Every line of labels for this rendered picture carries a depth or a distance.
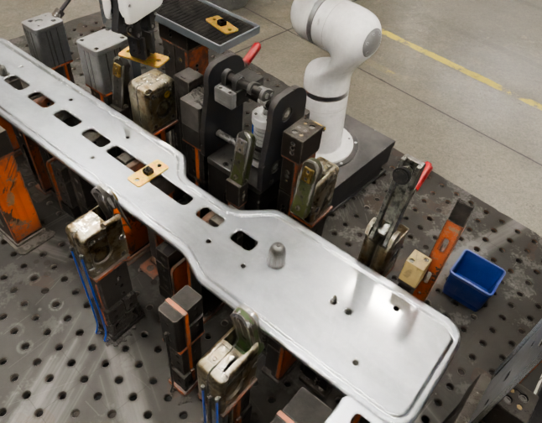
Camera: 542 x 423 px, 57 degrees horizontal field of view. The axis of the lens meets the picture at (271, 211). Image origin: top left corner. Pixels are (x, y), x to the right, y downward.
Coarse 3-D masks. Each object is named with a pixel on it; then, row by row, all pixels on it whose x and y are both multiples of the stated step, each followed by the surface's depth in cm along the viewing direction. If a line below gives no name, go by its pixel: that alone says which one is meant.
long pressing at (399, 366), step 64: (0, 64) 126; (64, 128) 111; (128, 128) 112; (128, 192) 99; (192, 192) 100; (192, 256) 90; (256, 256) 90; (320, 256) 91; (320, 320) 82; (384, 320) 83; (448, 320) 84; (384, 384) 75
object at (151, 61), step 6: (126, 48) 87; (120, 54) 86; (126, 54) 86; (150, 54) 86; (156, 54) 86; (138, 60) 84; (144, 60) 85; (150, 60) 85; (162, 60) 85; (156, 66) 84
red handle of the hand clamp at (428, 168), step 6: (426, 162) 89; (426, 168) 88; (432, 168) 89; (426, 174) 88; (420, 180) 88; (420, 186) 89; (414, 192) 89; (384, 222) 88; (378, 228) 88; (384, 228) 88; (378, 234) 88; (384, 234) 87
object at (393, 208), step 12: (408, 156) 79; (396, 168) 77; (408, 168) 78; (420, 168) 77; (396, 180) 77; (408, 180) 77; (396, 192) 83; (408, 192) 80; (384, 204) 84; (396, 204) 84; (384, 216) 86; (396, 216) 84; (396, 228) 87; (384, 240) 87
